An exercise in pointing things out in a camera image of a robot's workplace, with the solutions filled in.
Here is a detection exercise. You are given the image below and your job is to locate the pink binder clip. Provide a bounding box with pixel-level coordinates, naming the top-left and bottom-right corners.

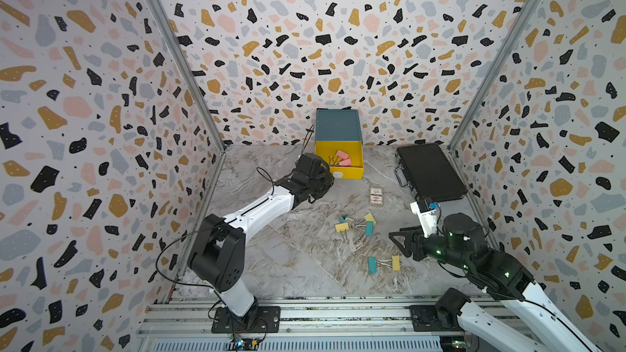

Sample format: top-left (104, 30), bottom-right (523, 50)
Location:
top-left (336, 150), bottom-right (350, 161)
top-left (329, 156), bottom-right (342, 166)
top-left (338, 158), bottom-right (352, 167)

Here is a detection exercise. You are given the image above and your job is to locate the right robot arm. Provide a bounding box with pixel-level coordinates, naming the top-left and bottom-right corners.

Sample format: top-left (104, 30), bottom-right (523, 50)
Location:
top-left (389, 213), bottom-right (598, 351)

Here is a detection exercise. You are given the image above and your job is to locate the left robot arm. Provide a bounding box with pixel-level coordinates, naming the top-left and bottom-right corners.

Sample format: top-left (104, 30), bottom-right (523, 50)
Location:
top-left (187, 153), bottom-right (334, 322)

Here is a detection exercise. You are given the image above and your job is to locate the yellow binder clip lower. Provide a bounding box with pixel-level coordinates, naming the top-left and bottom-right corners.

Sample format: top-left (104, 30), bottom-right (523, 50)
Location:
top-left (392, 255), bottom-right (400, 272)

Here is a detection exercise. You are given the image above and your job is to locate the yellow binder clip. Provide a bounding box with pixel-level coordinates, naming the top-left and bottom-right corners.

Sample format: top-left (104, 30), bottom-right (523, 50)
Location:
top-left (334, 222), bottom-right (350, 233)
top-left (392, 255), bottom-right (400, 272)
top-left (364, 213), bottom-right (377, 225)

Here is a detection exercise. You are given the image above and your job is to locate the yellow binder clip upper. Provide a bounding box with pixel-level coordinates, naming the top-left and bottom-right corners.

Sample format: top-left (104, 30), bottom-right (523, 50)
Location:
top-left (364, 213), bottom-right (377, 225)

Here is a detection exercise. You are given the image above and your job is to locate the teal drawer cabinet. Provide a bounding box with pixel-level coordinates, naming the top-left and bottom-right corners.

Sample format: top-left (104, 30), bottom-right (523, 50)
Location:
top-left (315, 109), bottom-right (363, 142)

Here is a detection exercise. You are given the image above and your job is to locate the yellow binder clip centre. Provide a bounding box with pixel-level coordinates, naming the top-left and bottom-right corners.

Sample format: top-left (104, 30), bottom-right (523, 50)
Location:
top-left (334, 222), bottom-right (350, 233)

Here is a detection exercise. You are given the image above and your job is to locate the small card packet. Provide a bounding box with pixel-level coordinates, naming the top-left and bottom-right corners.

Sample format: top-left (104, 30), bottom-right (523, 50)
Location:
top-left (369, 187), bottom-right (384, 206)

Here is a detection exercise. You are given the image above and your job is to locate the small circuit board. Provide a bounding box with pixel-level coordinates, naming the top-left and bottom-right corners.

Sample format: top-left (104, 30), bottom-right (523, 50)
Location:
top-left (228, 337), bottom-right (262, 351)

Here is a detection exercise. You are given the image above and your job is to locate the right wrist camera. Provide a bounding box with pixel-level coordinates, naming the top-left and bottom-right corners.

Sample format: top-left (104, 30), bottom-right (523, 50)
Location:
top-left (410, 200), bottom-right (441, 237)

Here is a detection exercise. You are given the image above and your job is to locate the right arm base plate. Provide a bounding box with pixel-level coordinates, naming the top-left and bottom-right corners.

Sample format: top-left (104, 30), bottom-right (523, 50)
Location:
top-left (409, 305), bottom-right (464, 332)

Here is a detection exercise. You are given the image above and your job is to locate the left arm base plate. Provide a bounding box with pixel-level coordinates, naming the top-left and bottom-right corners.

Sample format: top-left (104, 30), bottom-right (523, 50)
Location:
top-left (211, 306), bottom-right (281, 334)

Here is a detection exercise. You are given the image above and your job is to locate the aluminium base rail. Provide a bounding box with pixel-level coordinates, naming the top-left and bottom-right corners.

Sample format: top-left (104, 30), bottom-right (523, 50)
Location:
top-left (134, 295), bottom-right (559, 352)

